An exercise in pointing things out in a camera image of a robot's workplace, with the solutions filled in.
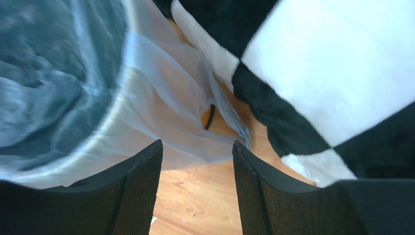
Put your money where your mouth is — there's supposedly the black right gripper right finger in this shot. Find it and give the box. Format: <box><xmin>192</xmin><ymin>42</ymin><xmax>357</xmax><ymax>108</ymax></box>
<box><xmin>232</xmin><ymin>141</ymin><xmax>415</xmax><ymax>235</ymax></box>

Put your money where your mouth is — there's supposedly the black white checkered pillow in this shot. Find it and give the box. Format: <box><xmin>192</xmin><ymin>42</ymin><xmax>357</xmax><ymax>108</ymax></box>
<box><xmin>156</xmin><ymin>0</ymin><xmax>415</xmax><ymax>187</ymax></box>

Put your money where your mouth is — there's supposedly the translucent blue plastic bag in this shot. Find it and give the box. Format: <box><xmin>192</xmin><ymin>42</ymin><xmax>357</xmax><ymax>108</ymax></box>
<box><xmin>0</xmin><ymin>0</ymin><xmax>250</xmax><ymax>189</ymax></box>

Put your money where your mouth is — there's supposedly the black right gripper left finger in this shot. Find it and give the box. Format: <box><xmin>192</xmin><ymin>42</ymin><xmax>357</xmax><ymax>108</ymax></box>
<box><xmin>0</xmin><ymin>140</ymin><xmax>163</xmax><ymax>235</ymax></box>

